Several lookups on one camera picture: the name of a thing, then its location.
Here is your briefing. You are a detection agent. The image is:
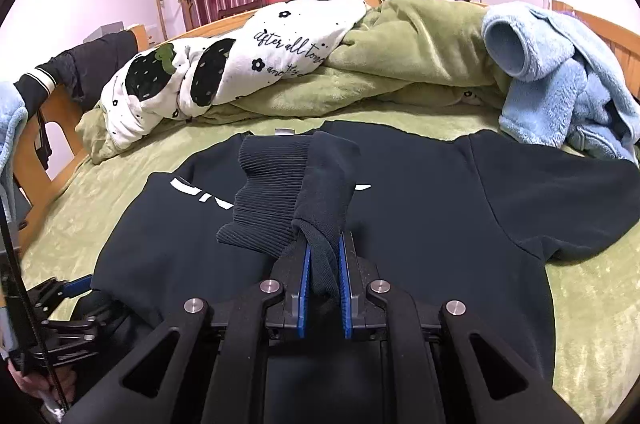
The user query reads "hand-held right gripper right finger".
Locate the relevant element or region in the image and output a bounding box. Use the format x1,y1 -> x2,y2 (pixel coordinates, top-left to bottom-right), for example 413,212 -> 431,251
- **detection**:
337,231 -> 586,424

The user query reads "person's left hand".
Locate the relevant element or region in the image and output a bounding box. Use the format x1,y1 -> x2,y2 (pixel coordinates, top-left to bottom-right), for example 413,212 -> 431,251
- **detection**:
7,361 -> 77,406

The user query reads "light blue fleece towel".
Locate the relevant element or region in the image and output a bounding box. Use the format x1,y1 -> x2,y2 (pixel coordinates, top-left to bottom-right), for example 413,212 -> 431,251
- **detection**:
0,81 -> 29,225

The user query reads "wooden bed frame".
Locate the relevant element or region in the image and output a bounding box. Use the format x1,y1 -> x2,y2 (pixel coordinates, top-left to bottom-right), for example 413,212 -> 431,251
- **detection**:
12,0 -> 640,250

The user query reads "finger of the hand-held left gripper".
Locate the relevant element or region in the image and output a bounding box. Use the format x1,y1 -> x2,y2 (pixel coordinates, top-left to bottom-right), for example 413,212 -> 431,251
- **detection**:
27,275 -> 94,305
45,316 -> 111,362

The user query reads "crumpled green fleece blanket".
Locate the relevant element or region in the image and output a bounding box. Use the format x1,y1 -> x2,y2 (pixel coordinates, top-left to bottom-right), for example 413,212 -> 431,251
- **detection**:
77,0 -> 513,165

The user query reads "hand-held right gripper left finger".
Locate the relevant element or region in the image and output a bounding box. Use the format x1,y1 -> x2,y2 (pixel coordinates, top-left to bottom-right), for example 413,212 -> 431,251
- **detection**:
62,238 -> 314,424

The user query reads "black sweatshirt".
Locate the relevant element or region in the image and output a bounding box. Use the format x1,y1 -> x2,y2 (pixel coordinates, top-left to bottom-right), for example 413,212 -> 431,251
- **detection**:
70,119 -> 640,385

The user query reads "white quilt with black strawberries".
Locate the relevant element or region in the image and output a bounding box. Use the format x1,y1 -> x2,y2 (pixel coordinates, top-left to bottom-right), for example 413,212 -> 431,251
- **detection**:
100,0 -> 370,150

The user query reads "light blue fleece garment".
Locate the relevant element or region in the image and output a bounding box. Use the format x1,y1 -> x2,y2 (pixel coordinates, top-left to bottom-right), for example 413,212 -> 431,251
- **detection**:
481,3 -> 640,166

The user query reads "black jacket with striped cuff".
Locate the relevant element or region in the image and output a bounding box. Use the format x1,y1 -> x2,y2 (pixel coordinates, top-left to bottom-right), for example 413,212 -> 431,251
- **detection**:
12,31 -> 140,116

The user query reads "wooden coat rack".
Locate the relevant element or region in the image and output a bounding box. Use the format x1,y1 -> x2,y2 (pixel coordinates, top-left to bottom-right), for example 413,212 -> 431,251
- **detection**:
154,0 -> 197,43

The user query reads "green bed sheet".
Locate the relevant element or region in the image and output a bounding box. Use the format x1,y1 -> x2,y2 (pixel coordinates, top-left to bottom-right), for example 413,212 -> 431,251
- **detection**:
20,104 -> 640,424

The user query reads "grey box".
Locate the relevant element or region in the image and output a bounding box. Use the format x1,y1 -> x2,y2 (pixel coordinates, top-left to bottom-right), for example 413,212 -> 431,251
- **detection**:
82,20 -> 126,43

